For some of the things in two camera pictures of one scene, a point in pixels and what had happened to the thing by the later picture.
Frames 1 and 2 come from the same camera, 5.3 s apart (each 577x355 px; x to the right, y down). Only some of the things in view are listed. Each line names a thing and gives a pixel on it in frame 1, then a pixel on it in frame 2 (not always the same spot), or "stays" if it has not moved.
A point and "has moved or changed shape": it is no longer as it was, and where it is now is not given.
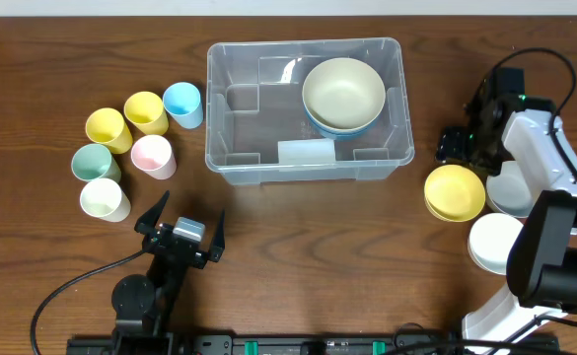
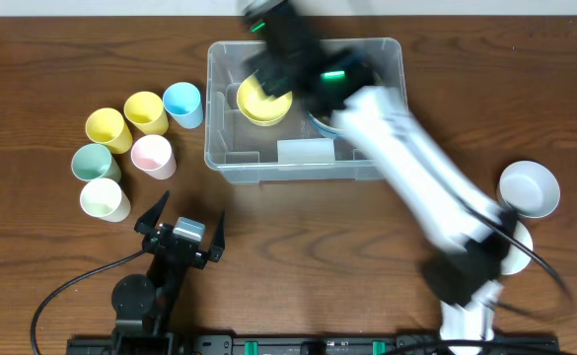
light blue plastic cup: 181,102 stays
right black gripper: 452,149 to 272,69
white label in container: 307,152 stays
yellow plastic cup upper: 145,110 stays
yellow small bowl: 454,193 has moved or changed shape
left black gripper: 171,245 stays
